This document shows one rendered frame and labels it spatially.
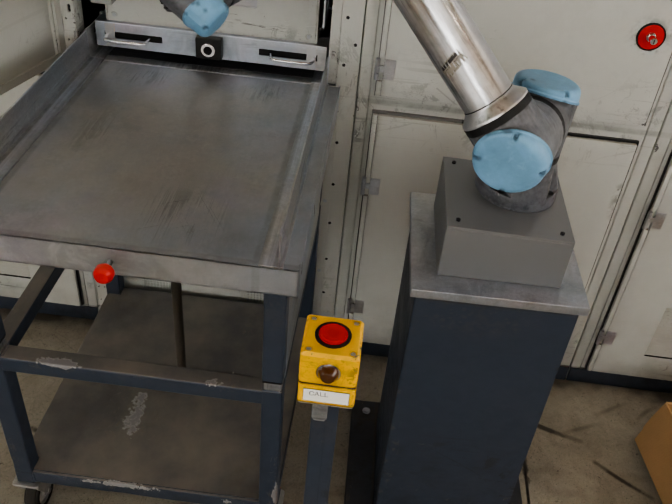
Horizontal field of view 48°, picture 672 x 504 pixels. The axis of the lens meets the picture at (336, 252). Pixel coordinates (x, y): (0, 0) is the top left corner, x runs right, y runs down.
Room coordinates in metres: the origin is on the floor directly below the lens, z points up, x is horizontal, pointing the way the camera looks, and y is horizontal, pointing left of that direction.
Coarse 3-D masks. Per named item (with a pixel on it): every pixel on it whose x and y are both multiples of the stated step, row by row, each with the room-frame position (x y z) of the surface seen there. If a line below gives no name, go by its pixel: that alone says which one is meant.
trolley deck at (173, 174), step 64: (128, 64) 1.62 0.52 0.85; (64, 128) 1.30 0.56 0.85; (128, 128) 1.33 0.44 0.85; (192, 128) 1.35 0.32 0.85; (256, 128) 1.38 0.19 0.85; (320, 128) 1.41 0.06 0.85; (0, 192) 1.07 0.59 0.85; (64, 192) 1.09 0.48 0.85; (128, 192) 1.11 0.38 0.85; (192, 192) 1.12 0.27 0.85; (256, 192) 1.15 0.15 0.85; (0, 256) 0.95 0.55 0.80; (64, 256) 0.95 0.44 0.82; (128, 256) 0.94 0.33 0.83; (192, 256) 0.94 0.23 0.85; (256, 256) 0.96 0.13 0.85
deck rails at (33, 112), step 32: (64, 64) 1.49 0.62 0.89; (96, 64) 1.59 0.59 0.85; (32, 96) 1.33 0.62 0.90; (64, 96) 1.43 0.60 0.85; (320, 96) 1.47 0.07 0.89; (0, 128) 1.19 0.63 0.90; (32, 128) 1.29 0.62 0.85; (0, 160) 1.16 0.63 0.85; (288, 192) 1.15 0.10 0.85; (288, 224) 1.02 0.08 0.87
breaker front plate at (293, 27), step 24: (120, 0) 1.68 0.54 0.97; (144, 0) 1.67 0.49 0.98; (264, 0) 1.66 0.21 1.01; (288, 0) 1.66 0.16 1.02; (312, 0) 1.66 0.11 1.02; (168, 24) 1.67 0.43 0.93; (240, 24) 1.66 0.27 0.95; (264, 24) 1.66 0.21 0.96; (288, 24) 1.66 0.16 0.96; (312, 24) 1.66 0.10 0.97
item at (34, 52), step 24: (0, 0) 1.51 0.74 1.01; (24, 0) 1.57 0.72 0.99; (0, 24) 1.50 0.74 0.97; (24, 24) 1.56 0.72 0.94; (48, 24) 1.63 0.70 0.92; (0, 48) 1.48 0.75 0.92; (24, 48) 1.55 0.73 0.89; (48, 48) 1.62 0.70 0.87; (0, 72) 1.47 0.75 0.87; (24, 72) 1.50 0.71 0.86
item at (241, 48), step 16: (96, 32) 1.67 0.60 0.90; (128, 32) 1.66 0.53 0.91; (144, 32) 1.66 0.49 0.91; (160, 32) 1.66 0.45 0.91; (176, 32) 1.66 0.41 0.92; (192, 32) 1.66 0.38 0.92; (144, 48) 1.66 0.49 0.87; (160, 48) 1.66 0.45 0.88; (176, 48) 1.66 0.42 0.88; (192, 48) 1.66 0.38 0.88; (224, 48) 1.65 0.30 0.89; (240, 48) 1.65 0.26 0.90; (256, 48) 1.65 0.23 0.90; (272, 48) 1.65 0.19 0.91; (288, 48) 1.65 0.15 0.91; (304, 48) 1.65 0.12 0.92; (320, 48) 1.64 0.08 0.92; (272, 64) 1.65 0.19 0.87; (288, 64) 1.65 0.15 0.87; (320, 64) 1.64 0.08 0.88
